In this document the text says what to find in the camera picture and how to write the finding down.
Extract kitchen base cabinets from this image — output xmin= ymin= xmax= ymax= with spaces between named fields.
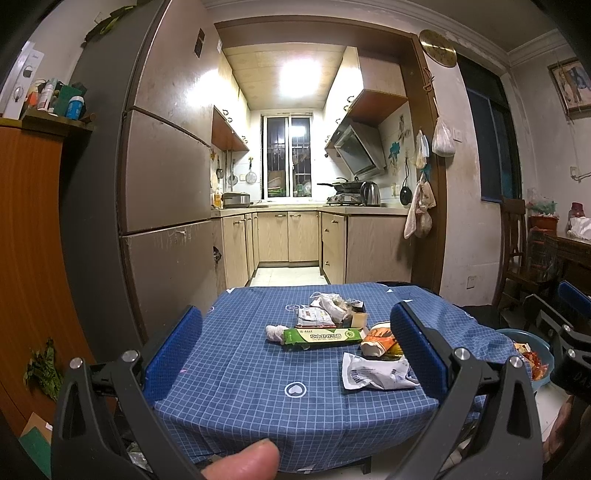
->
xmin=212 ymin=205 xmax=414 ymax=291

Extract steel kettle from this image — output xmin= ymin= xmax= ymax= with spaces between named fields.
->
xmin=360 ymin=181 xmax=381 ymax=207

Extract dark wooden table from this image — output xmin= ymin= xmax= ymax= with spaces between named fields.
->
xmin=527 ymin=228 xmax=591 ymax=295

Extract range hood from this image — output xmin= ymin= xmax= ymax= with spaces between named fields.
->
xmin=325 ymin=120 xmax=387 ymax=178

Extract wooden cabinet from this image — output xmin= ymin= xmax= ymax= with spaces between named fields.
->
xmin=1 ymin=126 xmax=93 ymax=435

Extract kitchen window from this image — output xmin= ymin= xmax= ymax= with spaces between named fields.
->
xmin=262 ymin=114 xmax=312 ymax=199

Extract blue checkered tablecloth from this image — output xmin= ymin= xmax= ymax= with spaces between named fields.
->
xmin=147 ymin=281 xmax=532 ymax=474

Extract grey refrigerator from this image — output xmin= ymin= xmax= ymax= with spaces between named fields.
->
xmin=60 ymin=1 xmax=219 ymax=361

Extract left hand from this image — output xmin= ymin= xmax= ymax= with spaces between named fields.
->
xmin=201 ymin=439 xmax=280 ymax=480

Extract round wall clock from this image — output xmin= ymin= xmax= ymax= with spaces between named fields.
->
xmin=419 ymin=29 xmax=458 ymax=68

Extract white wrapper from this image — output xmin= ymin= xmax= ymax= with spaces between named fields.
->
xmin=342 ymin=353 xmax=420 ymax=391

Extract blue plastic basin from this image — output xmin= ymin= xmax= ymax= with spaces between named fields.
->
xmin=499 ymin=328 xmax=555 ymax=392

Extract green toothpaste box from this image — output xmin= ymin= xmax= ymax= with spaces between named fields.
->
xmin=283 ymin=328 xmax=366 ymax=350

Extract right hand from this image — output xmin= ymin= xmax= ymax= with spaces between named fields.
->
xmin=543 ymin=395 xmax=586 ymax=463

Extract white tissue wad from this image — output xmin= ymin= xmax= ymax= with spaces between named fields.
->
xmin=264 ymin=325 xmax=287 ymax=345

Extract orange snack wrapper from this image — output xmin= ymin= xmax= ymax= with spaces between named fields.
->
xmin=361 ymin=322 xmax=404 ymax=360

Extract wooden chair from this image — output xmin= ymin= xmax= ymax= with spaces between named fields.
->
xmin=492 ymin=197 xmax=531 ymax=309

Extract framed wall picture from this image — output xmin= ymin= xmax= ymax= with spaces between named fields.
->
xmin=548 ymin=58 xmax=591 ymax=118

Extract hanging cloth bags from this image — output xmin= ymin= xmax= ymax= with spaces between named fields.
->
xmin=404 ymin=176 xmax=437 ymax=239

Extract black frying pan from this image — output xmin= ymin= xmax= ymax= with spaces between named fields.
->
xmin=318 ymin=181 xmax=363 ymax=194

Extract hanging white plastic bag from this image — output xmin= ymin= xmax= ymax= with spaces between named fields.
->
xmin=431 ymin=117 xmax=456 ymax=158

